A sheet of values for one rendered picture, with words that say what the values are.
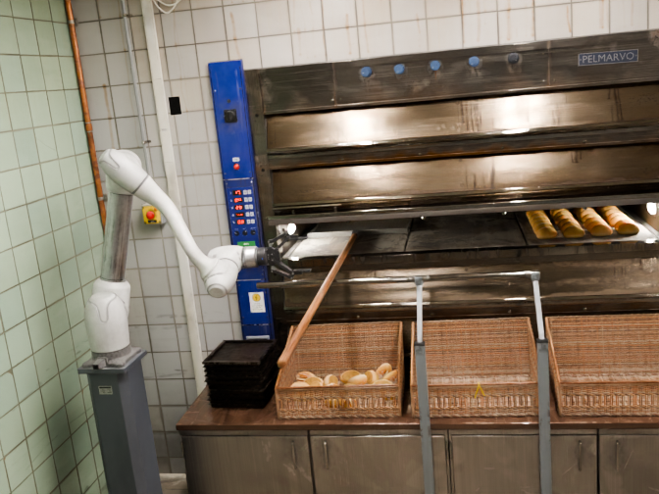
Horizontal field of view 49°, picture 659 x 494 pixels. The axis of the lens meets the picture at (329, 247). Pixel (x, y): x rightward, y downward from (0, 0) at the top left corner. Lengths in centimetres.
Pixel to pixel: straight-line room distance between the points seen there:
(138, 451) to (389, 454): 105
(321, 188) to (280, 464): 128
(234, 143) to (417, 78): 90
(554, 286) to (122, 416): 200
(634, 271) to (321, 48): 175
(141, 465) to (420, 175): 175
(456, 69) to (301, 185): 89
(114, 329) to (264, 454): 90
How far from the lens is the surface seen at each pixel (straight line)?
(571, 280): 352
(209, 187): 358
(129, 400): 306
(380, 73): 337
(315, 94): 342
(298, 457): 332
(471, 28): 334
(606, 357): 358
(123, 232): 311
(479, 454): 322
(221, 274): 284
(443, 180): 337
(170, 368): 394
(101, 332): 298
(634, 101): 344
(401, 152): 337
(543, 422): 310
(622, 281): 356
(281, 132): 345
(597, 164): 343
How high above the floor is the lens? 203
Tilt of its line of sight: 13 degrees down
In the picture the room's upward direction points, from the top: 5 degrees counter-clockwise
